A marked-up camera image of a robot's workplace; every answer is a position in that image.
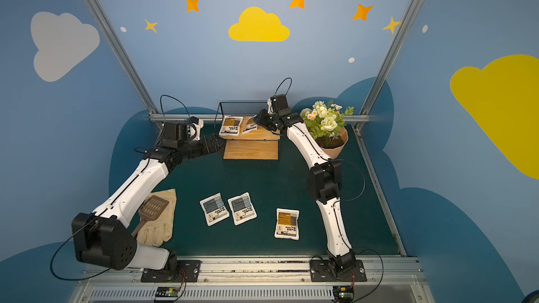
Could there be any brown slotted spatula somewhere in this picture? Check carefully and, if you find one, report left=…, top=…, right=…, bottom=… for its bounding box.
left=132, top=195, right=169, bottom=237

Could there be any left green circuit board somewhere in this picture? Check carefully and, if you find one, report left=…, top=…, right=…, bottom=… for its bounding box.
left=154, top=286, right=181, bottom=302

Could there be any green circuit board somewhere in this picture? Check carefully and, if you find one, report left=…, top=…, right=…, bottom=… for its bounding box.
left=333, top=286, right=355, bottom=303
left=154, top=286, right=181, bottom=302

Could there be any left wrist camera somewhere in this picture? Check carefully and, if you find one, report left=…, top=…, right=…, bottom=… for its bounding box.
left=189, top=116, right=204, bottom=141

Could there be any orange coffee bag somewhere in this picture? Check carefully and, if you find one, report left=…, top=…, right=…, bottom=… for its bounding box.
left=241, top=116, right=258, bottom=135
left=274, top=208, right=300, bottom=241
left=219, top=116, right=244, bottom=136

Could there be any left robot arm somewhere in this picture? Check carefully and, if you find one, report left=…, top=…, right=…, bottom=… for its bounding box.
left=72, top=117, right=223, bottom=271

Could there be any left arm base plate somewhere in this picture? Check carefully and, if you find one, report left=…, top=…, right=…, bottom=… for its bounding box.
left=140, top=260, right=202, bottom=283

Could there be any flower pot with white flowers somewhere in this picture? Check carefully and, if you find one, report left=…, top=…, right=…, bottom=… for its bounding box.
left=300, top=100, right=355, bottom=159

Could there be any grey coffee bag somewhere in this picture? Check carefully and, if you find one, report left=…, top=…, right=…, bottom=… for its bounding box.
left=227, top=192, right=257, bottom=226
left=199, top=193, right=230, bottom=227

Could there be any right green circuit board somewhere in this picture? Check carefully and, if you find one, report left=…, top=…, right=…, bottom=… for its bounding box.
left=333, top=286, right=355, bottom=303

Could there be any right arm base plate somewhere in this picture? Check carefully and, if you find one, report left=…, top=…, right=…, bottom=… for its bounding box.
left=309, top=258, right=367, bottom=282

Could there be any two-tier wooden wire shelf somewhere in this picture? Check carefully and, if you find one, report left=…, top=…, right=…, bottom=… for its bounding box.
left=214, top=100, right=279, bottom=161

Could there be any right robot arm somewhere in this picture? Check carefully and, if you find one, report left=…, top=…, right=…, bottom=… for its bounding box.
left=254, top=94, right=356, bottom=277

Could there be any beige work glove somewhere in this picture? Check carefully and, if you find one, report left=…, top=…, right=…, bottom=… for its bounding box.
left=136, top=189, right=177, bottom=247

